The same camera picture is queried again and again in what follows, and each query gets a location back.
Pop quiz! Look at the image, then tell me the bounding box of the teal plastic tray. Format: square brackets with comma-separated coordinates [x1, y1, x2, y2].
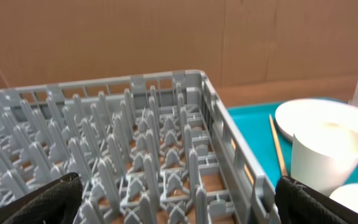
[228, 101, 358, 186]

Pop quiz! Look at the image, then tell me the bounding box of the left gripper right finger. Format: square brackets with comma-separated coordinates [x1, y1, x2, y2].
[275, 176, 358, 224]

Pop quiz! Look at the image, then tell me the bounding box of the large white plate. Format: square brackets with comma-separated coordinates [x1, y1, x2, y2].
[275, 98, 358, 142]

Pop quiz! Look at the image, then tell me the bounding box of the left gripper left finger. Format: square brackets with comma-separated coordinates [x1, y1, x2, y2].
[0, 172, 83, 224]

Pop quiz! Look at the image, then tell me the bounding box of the wooden chopstick left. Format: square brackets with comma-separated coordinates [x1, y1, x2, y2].
[268, 114, 288, 176]

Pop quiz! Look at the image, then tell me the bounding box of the white paper cup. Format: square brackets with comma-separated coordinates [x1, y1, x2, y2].
[290, 123, 358, 196]

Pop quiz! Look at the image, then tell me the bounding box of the grey dishwasher rack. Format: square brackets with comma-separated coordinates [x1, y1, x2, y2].
[0, 70, 280, 223]

